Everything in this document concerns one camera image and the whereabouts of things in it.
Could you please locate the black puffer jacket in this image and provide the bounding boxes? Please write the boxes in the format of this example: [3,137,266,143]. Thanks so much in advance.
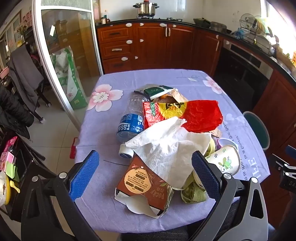
[0,86,35,139]

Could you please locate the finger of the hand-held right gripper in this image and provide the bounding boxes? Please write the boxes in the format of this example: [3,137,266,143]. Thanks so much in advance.
[269,153,296,180]
[285,145,296,159]

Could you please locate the brown snack box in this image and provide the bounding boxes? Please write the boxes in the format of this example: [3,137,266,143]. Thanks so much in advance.
[114,154,175,219]

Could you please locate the green white snack wrapper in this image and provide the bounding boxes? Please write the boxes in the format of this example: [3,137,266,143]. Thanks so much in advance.
[143,85,178,101]

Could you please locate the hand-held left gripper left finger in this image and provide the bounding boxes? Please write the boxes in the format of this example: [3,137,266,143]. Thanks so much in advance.
[21,150,102,241]

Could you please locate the coloured sticky notes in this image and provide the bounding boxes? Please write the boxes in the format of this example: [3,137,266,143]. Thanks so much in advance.
[5,160,20,182]

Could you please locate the white tissue paper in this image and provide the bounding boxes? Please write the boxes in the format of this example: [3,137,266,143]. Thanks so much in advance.
[125,116,212,189]

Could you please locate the brown paper sleeve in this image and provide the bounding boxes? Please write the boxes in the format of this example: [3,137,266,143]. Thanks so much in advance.
[170,89,185,105]

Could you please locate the chair with grey jacket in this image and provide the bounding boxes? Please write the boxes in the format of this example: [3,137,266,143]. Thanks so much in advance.
[7,44,44,109]

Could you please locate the red plastic bag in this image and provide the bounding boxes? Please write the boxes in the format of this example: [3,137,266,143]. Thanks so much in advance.
[158,100,223,133]

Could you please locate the red object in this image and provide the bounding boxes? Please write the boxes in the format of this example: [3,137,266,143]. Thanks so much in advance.
[70,137,78,159]

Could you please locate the clear plastic bottle blue label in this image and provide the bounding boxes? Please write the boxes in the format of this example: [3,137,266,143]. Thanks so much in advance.
[116,91,151,159]

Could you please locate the thin black wire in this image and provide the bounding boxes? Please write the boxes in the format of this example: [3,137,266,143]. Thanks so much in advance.
[103,160,130,166]

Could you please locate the brown fruit rind half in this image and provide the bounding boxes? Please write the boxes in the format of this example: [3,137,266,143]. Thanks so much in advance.
[153,94,176,103]

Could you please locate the purple floral tablecloth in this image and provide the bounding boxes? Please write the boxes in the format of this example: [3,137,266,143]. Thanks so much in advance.
[75,71,271,233]

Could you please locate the pink box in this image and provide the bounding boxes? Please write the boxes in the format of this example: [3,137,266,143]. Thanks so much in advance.
[0,136,18,172]

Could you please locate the steel cooking pot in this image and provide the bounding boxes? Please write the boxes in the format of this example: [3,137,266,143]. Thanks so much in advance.
[133,0,160,18]

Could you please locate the white paper cup green print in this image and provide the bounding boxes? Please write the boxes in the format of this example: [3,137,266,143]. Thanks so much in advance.
[205,145,241,176]

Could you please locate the red foil snack wrapper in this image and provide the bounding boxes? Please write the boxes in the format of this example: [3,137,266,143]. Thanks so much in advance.
[143,101,167,130]

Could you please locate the glass sliding door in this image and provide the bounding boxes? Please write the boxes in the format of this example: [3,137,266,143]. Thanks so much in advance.
[32,0,103,130]

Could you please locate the wire dish rack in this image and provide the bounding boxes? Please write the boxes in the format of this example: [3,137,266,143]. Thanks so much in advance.
[237,13,278,56]

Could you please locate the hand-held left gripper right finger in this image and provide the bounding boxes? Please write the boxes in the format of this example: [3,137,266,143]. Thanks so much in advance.
[188,150,270,241]

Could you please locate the white cabinet child locks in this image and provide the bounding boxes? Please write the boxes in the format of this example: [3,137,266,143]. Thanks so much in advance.
[109,22,228,62]

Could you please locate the yellow plastic container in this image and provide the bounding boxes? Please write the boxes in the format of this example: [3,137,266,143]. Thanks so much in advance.
[0,178,20,207]

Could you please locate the wooden kitchen cabinets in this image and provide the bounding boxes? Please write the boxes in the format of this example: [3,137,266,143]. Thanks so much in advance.
[96,22,296,151]

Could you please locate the teal plastic bin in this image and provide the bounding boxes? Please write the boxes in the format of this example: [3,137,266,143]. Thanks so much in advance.
[242,111,270,151]

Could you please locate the green white sack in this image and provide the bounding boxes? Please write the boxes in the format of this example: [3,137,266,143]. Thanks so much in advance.
[50,46,88,110]

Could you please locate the built-in black oven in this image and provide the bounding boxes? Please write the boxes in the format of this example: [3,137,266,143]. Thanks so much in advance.
[214,39,274,109]

